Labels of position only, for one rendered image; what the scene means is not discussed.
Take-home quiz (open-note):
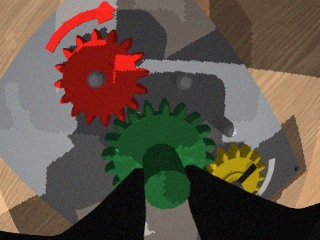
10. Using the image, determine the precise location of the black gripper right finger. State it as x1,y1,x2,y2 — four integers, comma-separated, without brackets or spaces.
185,164,320,240

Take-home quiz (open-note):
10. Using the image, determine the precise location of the red curved arrow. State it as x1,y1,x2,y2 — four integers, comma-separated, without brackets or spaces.
45,1,115,53

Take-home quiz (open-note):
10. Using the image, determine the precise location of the yellow gear with black stripe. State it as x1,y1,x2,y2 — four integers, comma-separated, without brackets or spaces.
207,141,264,193

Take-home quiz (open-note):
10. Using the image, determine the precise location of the red gear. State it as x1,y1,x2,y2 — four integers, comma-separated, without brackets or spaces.
55,29,151,127

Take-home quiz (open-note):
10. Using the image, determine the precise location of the dark green gear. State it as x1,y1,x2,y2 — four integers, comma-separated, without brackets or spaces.
103,99,216,209

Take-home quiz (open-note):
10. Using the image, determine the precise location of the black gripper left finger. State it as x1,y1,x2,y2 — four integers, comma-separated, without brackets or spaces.
0,168,147,240

